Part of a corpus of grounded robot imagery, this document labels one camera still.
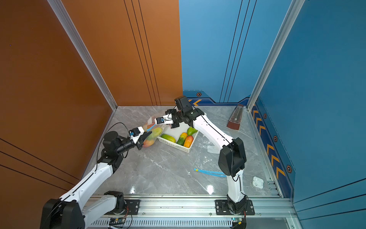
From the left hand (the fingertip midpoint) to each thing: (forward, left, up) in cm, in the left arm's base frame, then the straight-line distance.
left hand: (150, 129), depth 77 cm
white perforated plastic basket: (+13, -11, -23) cm, 29 cm away
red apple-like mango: (+4, -21, -19) cm, 28 cm away
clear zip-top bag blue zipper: (+5, -2, -6) cm, 8 cm away
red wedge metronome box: (+20, -54, -17) cm, 60 cm away
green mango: (+13, -22, -19) cm, 32 cm away
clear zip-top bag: (-8, -33, -22) cm, 40 cm away
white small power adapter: (-20, -61, -23) cm, 68 cm away
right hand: (+9, -7, +1) cm, 11 cm away
